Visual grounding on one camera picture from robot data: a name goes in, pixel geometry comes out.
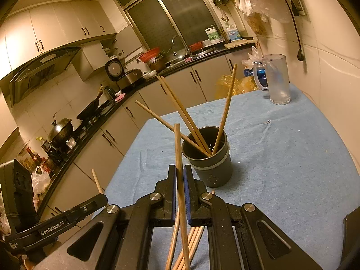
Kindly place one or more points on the white bottle green label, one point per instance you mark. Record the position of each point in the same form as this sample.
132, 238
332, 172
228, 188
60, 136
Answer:
212, 33

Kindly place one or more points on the long wooden chopstick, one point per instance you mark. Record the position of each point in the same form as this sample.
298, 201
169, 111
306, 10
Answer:
225, 104
180, 104
168, 126
97, 181
174, 103
177, 146

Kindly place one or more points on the metal kitchen faucet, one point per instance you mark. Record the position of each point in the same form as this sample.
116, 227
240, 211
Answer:
185, 46

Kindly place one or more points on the oil bottle yellow cap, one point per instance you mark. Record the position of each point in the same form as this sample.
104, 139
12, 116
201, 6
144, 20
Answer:
39, 143

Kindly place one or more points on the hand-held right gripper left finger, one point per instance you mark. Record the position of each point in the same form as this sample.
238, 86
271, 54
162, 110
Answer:
174, 191

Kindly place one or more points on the red bowl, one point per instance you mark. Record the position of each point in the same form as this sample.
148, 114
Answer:
196, 46

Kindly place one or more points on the blue table cloth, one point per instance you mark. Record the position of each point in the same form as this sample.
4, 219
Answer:
281, 160

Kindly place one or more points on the white blue plastic bag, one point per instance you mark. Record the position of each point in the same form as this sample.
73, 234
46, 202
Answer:
251, 62

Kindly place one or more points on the wall socket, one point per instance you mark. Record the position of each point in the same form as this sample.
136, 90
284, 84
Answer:
298, 5

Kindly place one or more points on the small wall shelf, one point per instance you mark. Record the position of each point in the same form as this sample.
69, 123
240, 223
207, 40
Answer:
112, 47

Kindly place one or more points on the kitchen window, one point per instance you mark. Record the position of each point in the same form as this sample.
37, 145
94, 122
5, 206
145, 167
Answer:
174, 14

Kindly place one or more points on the rice cooker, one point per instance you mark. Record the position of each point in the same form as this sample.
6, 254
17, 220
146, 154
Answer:
123, 74

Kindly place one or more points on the white bowl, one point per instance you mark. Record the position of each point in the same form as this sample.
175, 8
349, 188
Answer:
149, 74

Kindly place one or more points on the dark sauce bottle red label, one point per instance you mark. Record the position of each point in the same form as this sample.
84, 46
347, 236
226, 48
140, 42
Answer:
31, 156

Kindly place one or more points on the red plastic basin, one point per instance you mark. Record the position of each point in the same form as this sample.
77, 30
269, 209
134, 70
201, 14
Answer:
149, 54

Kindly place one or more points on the hanging brown bag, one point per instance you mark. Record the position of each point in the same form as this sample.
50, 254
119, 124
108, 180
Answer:
257, 25

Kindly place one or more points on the gas stove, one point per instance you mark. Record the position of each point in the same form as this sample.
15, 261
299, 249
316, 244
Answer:
90, 123

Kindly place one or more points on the black kitchen countertop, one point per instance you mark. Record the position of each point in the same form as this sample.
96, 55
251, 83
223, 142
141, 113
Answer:
134, 90

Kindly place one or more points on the pink cloth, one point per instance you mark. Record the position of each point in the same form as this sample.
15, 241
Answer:
120, 97

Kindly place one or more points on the white bottle blue label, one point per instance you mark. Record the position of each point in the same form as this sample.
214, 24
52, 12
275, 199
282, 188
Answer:
233, 33

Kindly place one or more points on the glass pot lid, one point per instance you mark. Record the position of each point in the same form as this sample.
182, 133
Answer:
176, 54

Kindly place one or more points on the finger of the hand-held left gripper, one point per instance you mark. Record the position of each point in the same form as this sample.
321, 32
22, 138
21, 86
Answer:
90, 206

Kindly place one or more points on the clear plastic mug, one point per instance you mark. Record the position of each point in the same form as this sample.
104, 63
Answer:
277, 81

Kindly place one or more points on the yellow plastic bag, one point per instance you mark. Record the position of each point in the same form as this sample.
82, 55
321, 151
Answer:
225, 85

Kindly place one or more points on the brown cooking pot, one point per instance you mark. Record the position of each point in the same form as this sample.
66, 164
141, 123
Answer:
157, 64

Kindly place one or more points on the dark grey utensil holder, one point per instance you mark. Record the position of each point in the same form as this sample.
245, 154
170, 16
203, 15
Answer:
216, 171

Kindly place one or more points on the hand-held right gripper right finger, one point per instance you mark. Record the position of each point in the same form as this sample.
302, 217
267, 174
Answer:
187, 191

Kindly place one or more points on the wooden cutting board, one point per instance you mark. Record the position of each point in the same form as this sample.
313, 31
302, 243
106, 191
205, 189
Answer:
239, 43

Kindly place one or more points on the black frying pan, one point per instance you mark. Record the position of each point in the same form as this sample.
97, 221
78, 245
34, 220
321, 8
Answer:
90, 108

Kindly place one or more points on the steel pot with lid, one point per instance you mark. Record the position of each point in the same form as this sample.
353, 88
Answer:
60, 130

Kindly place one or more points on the range hood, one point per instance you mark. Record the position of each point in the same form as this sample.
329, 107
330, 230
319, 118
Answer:
45, 70

